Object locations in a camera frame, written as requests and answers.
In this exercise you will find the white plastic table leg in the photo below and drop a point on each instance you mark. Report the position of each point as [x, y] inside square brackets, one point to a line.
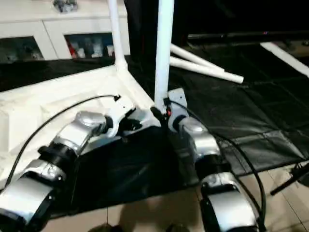
[212, 71]
[198, 58]
[163, 53]
[117, 34]

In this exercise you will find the white plastic table top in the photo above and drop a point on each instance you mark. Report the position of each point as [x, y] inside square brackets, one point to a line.
[48, 96]

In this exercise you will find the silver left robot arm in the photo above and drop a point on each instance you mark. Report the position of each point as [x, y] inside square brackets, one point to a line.
[72, 135]

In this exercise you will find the black work mat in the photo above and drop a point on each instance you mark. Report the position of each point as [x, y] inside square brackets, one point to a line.
[217, 111]

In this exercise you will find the white cup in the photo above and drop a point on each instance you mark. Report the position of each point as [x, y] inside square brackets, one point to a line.
[110, 50]

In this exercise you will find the white bottle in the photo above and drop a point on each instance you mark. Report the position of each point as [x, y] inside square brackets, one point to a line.
[96, 48]

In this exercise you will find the red bottle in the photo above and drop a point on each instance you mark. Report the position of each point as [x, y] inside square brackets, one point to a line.
[72, 49]

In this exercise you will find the grey metallic ornament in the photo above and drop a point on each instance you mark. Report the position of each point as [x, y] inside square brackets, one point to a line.
[65, 5]

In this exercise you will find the white glass door cabinet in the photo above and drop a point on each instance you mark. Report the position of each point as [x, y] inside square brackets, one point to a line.
[38, 21]

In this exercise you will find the black stand foot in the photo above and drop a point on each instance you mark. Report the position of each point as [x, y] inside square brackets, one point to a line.
[289, 181]

